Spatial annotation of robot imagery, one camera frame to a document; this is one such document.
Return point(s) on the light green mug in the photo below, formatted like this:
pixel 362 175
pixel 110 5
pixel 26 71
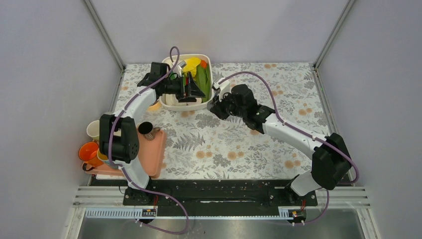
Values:
pixel 93 130

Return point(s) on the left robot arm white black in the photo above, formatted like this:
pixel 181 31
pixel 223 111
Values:
pixel 118 131

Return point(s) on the light blue glazed mug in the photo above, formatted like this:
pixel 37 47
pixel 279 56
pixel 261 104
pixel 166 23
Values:
pixel 105 160

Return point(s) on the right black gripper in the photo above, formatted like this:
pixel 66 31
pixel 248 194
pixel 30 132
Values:
pixel 218 108

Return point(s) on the napa cabbage toy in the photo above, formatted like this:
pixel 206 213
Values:
pixel 191 66

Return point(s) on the green leafy vegetable toy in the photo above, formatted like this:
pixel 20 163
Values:
pixel 204 81

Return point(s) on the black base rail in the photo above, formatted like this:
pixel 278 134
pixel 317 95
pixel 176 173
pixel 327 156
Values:
pixel 214 198

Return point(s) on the brown mug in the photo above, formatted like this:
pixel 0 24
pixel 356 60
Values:
pixel 148 131

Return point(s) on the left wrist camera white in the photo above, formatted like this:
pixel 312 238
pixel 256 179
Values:
pixel 179 68

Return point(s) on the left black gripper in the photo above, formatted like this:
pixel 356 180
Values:
pixel 193 90

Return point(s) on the white vegetable tray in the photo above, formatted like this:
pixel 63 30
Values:
pixel 171 103

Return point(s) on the orange mug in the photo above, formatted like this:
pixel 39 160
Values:
pixel 88 154

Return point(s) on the pink plastic tray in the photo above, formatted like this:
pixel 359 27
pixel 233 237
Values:
pixel 151 155

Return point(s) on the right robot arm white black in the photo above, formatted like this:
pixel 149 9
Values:
pixel 327 153

